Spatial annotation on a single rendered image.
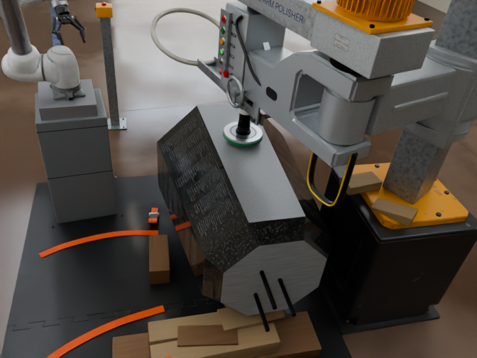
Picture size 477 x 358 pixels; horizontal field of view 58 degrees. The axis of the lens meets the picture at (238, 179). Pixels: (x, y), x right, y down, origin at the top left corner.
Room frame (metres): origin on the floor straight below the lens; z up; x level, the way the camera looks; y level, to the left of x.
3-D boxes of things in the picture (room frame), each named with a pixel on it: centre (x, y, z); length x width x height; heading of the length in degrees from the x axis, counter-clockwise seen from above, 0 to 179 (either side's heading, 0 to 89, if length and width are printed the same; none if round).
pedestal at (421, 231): (1.87, -0.90, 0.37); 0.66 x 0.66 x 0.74; 17
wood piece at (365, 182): (1.85, -0.64, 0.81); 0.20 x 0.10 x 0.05; 115
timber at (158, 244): (1.81, 0.44, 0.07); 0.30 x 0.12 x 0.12; 14
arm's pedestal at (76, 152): (2.33, 1.09, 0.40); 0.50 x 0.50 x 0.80; 24
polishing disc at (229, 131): (2.03, 0.00, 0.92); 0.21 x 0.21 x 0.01
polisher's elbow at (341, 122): (1.49, -0.37, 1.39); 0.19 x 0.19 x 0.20
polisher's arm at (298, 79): (1.70, -0.21, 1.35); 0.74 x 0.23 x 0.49; 35
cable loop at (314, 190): (1.49, -0.37, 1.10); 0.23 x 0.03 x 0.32; 35
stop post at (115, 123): (3.44, 1.20, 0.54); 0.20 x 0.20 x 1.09; 17
